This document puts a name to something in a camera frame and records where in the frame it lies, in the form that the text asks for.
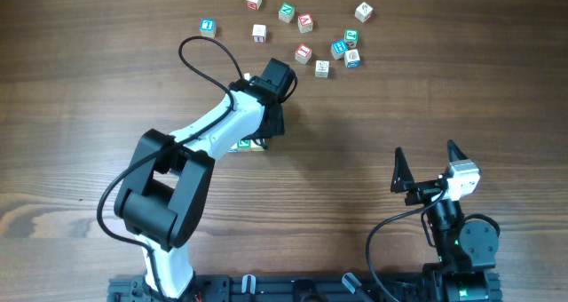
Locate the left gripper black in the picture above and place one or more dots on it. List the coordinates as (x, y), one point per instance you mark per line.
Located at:
(278, 128)

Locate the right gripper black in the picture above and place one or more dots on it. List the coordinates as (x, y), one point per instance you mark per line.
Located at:
(403, 178)

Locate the yellow sided white block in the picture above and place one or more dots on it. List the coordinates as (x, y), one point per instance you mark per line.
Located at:
(256, 146)

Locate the red sided block green N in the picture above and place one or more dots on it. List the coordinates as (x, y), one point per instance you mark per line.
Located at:
(244, 145)

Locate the blue sided white block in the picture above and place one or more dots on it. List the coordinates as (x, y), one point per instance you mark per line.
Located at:
(233, 149)

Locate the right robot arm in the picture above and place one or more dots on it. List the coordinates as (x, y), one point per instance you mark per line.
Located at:
(466, 245)

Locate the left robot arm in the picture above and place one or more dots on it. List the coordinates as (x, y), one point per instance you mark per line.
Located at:
(162, 199)

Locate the red letter block lower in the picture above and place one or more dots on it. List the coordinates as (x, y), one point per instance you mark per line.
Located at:
(303, 54)

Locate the red letter block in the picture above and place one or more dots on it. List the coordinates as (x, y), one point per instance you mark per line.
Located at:
(305, 22)
(303, 54)

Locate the red sided white block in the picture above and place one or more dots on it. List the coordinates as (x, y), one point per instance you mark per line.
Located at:
(259, 33)

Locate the yellow face picture block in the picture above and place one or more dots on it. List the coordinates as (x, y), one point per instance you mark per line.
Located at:
(322, 68)

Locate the red letter block upper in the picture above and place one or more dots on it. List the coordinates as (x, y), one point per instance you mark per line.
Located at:
(305, 22)

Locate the green N block top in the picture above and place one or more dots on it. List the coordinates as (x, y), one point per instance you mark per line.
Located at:
(286, 12)

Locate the blue letter block right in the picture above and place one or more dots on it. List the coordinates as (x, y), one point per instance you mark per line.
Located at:
(338, 49)

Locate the blue letter block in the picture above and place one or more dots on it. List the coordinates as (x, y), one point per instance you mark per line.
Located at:
(338, 49)
(208, 28)

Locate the blue sided picture block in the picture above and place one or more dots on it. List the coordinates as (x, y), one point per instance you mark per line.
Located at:
(352, 58)

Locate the red picture block top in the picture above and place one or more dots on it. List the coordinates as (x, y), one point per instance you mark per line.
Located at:
(254, 4)

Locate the green J block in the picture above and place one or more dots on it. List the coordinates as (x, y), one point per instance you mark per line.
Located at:
(351, 37)

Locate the plain picture block right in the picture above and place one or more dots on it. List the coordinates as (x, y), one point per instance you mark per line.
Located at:
(363, 12)

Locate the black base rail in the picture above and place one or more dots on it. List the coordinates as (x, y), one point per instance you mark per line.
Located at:
(404, 287)

